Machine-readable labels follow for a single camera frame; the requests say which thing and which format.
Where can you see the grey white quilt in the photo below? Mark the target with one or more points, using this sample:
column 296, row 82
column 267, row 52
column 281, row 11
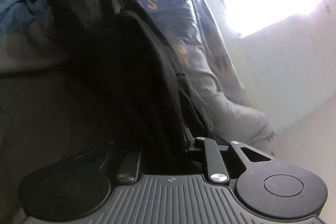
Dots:
column 234, row 122

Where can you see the black garment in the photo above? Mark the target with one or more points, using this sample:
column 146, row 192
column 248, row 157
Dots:
column 124, row 70

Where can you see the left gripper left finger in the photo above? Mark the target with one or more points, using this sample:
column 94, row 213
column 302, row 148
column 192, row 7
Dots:
column 128, row 171

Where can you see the teal garment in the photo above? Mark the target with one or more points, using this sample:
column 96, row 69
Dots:
column 17, row 15

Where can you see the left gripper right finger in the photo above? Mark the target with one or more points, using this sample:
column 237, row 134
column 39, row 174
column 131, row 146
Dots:
column 206, row 151

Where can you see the blue hoodie with letters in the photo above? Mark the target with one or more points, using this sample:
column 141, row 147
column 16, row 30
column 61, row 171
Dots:
column 191, row 29

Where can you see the grey garment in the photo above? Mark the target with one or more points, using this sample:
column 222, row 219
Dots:
column 50, row 106

